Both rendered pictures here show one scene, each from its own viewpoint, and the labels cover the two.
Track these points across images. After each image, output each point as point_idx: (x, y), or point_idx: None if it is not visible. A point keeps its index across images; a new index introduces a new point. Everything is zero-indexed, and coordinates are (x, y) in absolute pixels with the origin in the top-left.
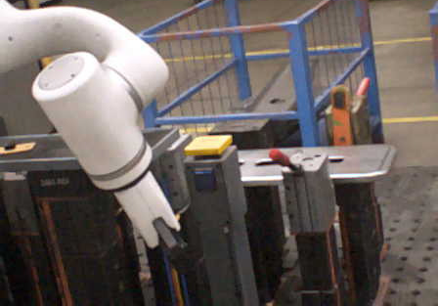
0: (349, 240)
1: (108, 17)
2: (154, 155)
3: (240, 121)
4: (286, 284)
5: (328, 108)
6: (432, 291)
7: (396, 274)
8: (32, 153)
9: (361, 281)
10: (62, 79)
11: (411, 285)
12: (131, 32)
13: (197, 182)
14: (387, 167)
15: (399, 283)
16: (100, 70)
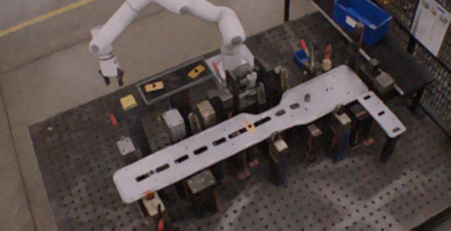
0: None
1: (99, 35)
2: (139, 90)
3: (204, 184)
4: (179, 200)
5: (157, 195)
6: (126, 224)
7: (146, 228)
8: (185, 73)
9: None
10: (96, 26)
11: (135, 224)
12: (94, 39)
13: None
14: (114, 182)
15: (140, 224)
16: (92, 33)
